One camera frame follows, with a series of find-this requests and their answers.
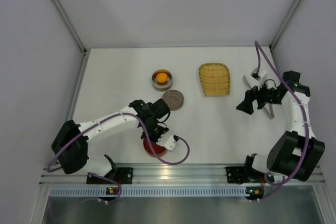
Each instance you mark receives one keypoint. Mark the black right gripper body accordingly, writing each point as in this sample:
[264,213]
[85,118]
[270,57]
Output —
[254,97]

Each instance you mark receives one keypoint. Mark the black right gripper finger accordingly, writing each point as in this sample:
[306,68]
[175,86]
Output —
[261,104]
[247,104]

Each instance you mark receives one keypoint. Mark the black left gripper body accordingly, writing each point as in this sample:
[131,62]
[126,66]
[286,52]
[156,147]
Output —
[155,134]

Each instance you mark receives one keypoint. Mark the red round lid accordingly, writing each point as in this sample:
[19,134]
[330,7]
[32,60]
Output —
[159,150]

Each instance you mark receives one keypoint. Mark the metal tongs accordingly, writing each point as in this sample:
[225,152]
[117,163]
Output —
[268,111]

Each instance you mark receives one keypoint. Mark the beige round lid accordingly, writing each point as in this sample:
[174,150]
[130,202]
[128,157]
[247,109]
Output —
[174,99]

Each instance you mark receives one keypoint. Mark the beige metal container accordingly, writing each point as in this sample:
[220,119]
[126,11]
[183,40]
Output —
[159,87]

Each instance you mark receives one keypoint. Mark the orange round food piece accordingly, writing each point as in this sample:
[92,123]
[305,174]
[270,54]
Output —
[162,78]

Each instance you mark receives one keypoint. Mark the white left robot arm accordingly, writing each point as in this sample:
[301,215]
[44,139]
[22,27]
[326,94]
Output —
[82,146]

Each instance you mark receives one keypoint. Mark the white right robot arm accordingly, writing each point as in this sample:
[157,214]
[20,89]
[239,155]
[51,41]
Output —
[297,149]

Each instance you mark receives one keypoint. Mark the woven bamboo tray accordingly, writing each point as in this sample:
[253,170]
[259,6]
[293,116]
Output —
[214,79]

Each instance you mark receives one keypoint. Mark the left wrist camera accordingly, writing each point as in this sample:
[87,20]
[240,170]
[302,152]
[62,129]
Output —
[168,141]

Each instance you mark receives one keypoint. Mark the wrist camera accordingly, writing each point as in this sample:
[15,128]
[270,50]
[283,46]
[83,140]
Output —
[259,75]
[168,141]

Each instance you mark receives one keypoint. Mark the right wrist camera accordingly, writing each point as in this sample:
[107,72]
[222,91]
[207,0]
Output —
[259,75]

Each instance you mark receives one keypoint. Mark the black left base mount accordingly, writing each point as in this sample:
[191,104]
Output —
[121,175]

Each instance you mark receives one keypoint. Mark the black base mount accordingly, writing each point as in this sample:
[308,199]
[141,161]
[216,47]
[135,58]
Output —
[121,175]
[240,175]

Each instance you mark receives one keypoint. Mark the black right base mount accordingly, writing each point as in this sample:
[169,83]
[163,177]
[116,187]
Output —
[240,175]

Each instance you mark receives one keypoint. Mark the grey slotted cable duct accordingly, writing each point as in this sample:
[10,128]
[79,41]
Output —
[146,191]

